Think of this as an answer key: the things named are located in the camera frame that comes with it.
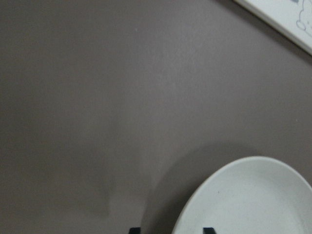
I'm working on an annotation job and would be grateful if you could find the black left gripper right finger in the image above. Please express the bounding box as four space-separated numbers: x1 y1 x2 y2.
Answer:
203 227 216 234

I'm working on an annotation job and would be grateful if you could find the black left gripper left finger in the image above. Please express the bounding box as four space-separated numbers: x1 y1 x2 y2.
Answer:
128 227 141 234

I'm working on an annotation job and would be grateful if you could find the white rabbit tray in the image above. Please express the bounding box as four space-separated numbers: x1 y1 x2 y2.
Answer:
236 0 312 54

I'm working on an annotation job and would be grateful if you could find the round white plate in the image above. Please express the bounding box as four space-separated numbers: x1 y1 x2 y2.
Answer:
173 156 312 234

